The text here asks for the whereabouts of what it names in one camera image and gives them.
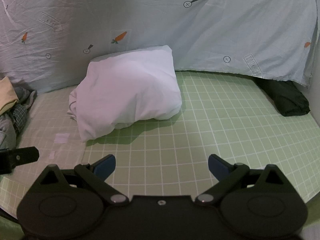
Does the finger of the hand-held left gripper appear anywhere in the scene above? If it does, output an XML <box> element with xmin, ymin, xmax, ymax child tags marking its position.
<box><xmin>0</xmin><ymin>146</ymin><xmax>40</xmax><ymax>175</ymax></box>

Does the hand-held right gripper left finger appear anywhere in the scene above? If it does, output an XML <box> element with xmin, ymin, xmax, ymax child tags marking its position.
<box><xmin>32</xmin><ymin>154</ymin><xmax>129</xmax><ymax>206</ymax></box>

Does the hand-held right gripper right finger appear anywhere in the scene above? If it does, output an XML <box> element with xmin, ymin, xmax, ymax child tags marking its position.
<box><xmin>195</xmin><ymin>154</ymin><xmax>292</xmax><ymax>206</ymax></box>

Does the white garment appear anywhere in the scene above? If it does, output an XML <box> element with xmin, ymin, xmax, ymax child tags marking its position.
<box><xmin>66</xmin><ymin>44</ymin><xmax>182</xmax><ymax>143</ymax></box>

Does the grey-blue garment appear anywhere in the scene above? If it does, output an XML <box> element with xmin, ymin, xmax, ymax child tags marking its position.
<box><xmin>0</xmin><ymin>115</ymin><xmax>18</xmax><ymax>149</ymax></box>

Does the grey plaid garment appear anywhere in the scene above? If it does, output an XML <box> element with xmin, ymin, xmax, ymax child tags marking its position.
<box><xmin>7</xmin><ymin>87</ymin><xmax>38</xmax><ymax>136</ymax></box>

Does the beige garment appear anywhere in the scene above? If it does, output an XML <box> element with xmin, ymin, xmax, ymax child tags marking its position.
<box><xmin>0</xmin><ymin>76</ymin><xmax>20</xmax><ymax>115</ymax></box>

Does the carrot printed pale sheet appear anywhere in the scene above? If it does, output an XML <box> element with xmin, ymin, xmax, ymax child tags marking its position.
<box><xmin>0</xmin><ymin>0</ymin><xmax>319</xmax><ymax>88</ymax></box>

